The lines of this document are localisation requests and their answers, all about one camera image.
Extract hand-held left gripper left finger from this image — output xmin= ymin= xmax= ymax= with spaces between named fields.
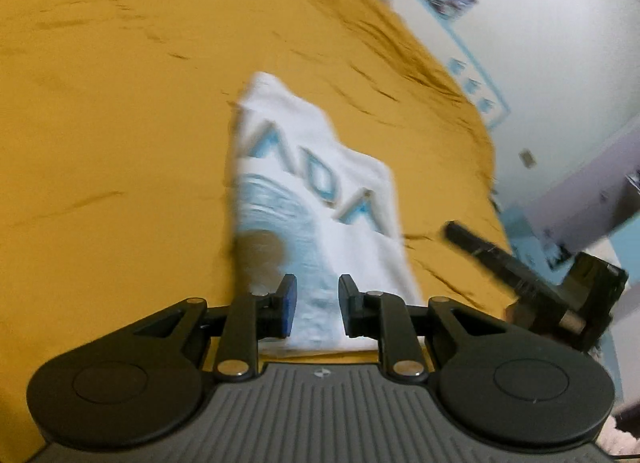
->
xmin=131 ymin=273 xmax=299 ymax=378

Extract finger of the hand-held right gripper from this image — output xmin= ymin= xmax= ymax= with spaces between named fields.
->
xmin=444 ymin=220 xmax=567 ymax=303

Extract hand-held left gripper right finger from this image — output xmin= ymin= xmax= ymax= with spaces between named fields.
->
xmin=337 ymin=273 xmax=507 ymax=378

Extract white printed T-shirt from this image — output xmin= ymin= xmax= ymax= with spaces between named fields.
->
xmin=222 ymin=70 xmax=427 ymax=357

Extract white headboard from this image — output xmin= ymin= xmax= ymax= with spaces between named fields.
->
xmin=285 ymin=0 xmax=512 ymax=131

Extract mustard yellow blanket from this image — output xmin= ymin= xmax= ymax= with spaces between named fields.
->
xmin=0 ymin=0 xmax=516 ymax=463

